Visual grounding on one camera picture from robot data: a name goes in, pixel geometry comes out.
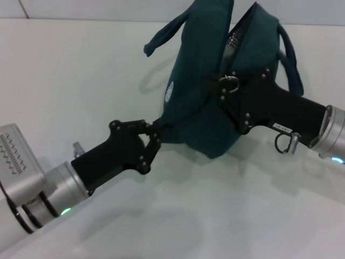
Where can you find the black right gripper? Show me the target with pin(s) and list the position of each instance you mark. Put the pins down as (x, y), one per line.
(283, 108)

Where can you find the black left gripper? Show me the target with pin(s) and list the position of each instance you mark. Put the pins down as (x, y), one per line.
(113, 156)

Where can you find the dark teal fabric bag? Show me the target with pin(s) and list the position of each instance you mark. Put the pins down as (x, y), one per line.
(194, 81)

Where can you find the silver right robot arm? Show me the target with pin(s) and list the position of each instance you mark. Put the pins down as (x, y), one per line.
(331, 132)

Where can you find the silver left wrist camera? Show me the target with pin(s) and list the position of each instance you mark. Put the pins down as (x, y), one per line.
(19, 162)

